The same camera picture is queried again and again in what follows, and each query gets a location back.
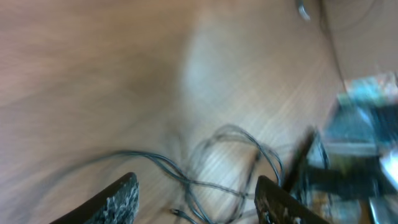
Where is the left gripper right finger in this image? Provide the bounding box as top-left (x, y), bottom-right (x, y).
top-left (254, 175), bottom-right (328, 224)

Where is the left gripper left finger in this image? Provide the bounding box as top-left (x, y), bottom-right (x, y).
top-left (52, 172), bottom-right (139, 224)

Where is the black usb cable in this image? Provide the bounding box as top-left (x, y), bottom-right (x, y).
top-left (62, 124), bottom-right (285, 224)

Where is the black aluminium base frame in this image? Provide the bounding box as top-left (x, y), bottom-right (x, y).
top-left (290, 72), bottom-right (397, 223)

